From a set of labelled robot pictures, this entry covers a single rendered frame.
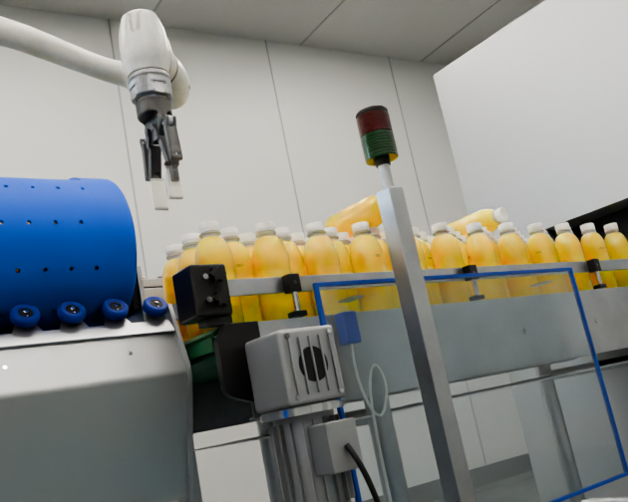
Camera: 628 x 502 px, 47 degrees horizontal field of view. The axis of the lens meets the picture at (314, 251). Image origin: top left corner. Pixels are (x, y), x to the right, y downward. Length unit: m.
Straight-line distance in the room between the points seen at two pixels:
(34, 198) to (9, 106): 3.28
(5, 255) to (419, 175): 4.78
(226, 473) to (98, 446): 3.17
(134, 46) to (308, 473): 0.96
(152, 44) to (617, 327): 1.36
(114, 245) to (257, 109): 3.93
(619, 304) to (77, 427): 1.45
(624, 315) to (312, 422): 1.18
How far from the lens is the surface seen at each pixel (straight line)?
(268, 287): 1.33
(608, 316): 2.06
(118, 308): 1.30
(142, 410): 1.27
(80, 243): 1.27
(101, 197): 1.33
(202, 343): 1.28
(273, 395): 1.16
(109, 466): 1.27
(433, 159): 5.96
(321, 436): 1.12
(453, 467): 1.30
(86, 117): 4.64
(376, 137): 1.38
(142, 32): 1.65
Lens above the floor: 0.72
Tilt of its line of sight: 13 degrees up
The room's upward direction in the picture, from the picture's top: 11 degrees counter-clockwise
